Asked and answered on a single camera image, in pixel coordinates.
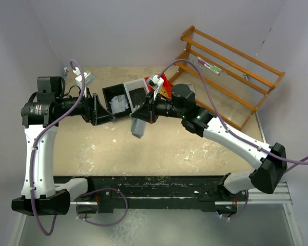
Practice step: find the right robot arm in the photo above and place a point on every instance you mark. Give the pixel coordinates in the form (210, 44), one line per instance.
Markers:
(267, 168)

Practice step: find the wooden rack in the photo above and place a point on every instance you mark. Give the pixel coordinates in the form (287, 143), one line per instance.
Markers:
(241, 88)

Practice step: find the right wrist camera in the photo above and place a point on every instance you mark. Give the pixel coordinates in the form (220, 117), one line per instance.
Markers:
(156, 83)

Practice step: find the black bin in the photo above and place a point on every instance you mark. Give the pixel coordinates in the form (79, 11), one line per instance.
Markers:
(109, 93)

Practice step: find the red bin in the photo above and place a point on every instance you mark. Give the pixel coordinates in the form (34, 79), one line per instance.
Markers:
(167, 85)

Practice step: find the green card holder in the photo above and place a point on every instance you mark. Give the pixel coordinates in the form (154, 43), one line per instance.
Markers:
(138, 127)

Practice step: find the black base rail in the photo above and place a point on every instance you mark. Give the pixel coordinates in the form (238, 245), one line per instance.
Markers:
(202, 193)

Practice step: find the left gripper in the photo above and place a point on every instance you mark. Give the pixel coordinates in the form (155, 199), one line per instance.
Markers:
(94, 113)

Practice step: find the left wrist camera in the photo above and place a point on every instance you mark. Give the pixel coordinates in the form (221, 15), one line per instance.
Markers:
(89, 78)

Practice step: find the aluminium frame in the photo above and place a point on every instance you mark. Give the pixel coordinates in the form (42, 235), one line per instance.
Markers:
(263, 220)

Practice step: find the orange cards in red bin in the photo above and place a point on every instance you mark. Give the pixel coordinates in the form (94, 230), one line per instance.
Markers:
(164, 92)

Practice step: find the white bin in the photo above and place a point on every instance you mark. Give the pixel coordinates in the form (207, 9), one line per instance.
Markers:
(131, 85)

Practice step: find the pink marker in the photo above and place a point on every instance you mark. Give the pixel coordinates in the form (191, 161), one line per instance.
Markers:
(216, 72)

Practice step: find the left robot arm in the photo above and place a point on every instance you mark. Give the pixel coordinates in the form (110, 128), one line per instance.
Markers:
(40, 117)

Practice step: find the green marker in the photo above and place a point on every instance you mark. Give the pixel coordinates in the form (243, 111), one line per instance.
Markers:
(213, 67)

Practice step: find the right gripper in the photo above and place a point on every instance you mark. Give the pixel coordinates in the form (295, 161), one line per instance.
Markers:
(148, 110)

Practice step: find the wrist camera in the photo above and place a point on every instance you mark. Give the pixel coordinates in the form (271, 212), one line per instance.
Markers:
(89, 78)
(156, 83)

